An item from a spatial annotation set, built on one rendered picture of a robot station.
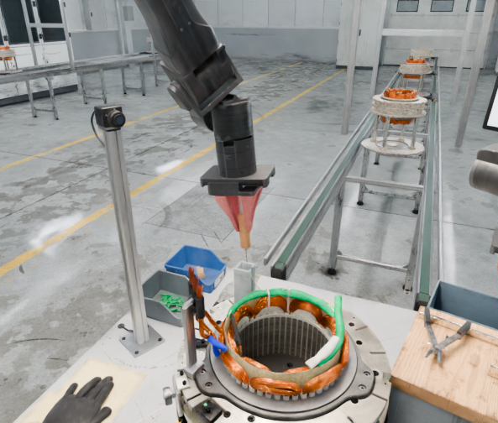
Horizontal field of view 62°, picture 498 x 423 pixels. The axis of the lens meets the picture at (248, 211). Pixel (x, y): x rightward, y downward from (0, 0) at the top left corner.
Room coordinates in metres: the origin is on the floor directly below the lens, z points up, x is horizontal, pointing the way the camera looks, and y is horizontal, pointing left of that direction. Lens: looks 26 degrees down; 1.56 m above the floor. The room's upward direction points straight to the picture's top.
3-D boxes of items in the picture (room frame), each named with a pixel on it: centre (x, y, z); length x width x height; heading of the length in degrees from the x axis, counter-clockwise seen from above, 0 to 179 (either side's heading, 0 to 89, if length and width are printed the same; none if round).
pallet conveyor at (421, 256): (5.18, -1.99, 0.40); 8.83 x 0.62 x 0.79; 158
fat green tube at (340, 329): (0.47, -0.12, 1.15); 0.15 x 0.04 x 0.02; 152
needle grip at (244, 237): (0.58, 0.01, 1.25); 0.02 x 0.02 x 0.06
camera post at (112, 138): (0.84, 0.28, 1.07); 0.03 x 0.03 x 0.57; 43
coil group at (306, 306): (0.54, -0.09, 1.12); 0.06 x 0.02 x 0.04; 62
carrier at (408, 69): (4.56, -1.74, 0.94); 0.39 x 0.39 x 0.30
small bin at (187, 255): (1.13, 0.17, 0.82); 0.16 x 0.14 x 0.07; 69
